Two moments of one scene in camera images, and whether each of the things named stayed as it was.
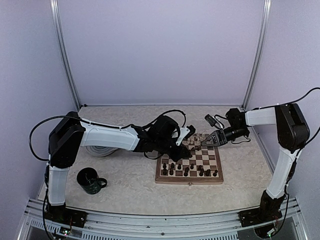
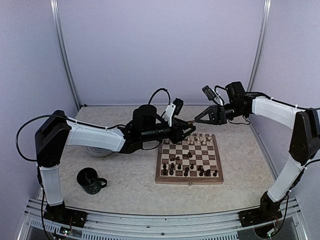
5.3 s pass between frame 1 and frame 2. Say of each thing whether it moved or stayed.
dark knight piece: stayed
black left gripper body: moved
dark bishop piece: stayed
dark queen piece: moved
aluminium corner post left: stayed
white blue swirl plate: stayed
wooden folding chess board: stayed
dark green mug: stayed
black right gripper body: moved
